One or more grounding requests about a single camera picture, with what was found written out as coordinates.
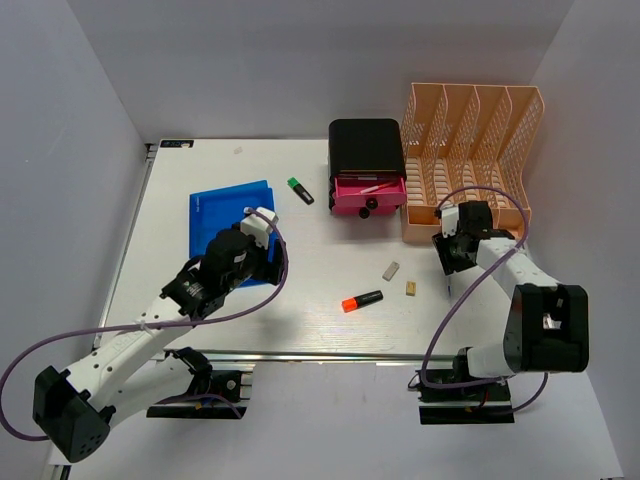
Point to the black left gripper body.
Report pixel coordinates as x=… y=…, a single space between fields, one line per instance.
x=257 y=265

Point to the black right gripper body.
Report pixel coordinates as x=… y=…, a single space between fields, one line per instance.
x=450 y=252

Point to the orange clear highlighter pen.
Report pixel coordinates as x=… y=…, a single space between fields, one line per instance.
x=377 y=187

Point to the orange cap black highlighter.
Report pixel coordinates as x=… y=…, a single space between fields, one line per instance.
x=359 y=301

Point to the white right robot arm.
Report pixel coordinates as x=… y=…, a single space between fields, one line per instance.
x=547 y=327

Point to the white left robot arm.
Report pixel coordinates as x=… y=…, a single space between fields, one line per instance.
x=78 y=406

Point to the blue plastic document case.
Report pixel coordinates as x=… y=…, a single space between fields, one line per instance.
x=215 y=210

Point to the small yellow eraser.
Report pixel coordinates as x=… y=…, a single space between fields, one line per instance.
x=411 y=288

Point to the grey white eraser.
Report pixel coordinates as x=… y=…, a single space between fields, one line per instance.
x=391 y=270

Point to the green cap black highlighter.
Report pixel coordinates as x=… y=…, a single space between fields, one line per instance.
x=300 y=191

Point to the peach plastic file organizer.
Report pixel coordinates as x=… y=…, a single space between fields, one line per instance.
x=466 y=142

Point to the black label sticker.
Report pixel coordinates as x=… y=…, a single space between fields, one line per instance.
x=176 y=143

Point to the black pink drawer organizer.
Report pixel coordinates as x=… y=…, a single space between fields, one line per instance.
x=363 y=152

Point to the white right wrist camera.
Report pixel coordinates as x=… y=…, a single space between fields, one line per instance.
x=449 y=220

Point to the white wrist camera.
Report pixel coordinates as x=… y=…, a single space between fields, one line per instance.
x=449 y=220
x=259 y=225

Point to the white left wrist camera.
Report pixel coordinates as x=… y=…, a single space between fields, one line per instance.
x=259 y=225

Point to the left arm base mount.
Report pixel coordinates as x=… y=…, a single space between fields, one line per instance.
x=214 y=392

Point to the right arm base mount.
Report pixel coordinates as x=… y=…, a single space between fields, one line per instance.
x=488 y=404

